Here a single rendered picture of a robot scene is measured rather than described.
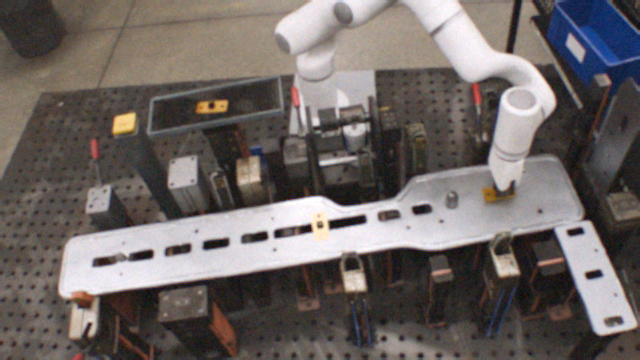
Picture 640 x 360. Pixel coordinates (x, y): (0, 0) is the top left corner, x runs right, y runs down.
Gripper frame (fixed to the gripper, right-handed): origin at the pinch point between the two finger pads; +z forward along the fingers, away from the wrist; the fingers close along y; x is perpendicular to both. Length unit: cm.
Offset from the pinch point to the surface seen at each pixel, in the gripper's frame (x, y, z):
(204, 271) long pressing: -77, 8, 4
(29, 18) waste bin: -219, -239, 73
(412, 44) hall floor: 20, -178, 104
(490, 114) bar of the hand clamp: 0.6, -15.1, -10.8
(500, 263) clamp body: -7.0, 21.2, -0.9
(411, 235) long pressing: -24.8, 7.2, 3.5
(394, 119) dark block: -23.1, -20.8, -8.4
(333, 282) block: -46, 2, 32
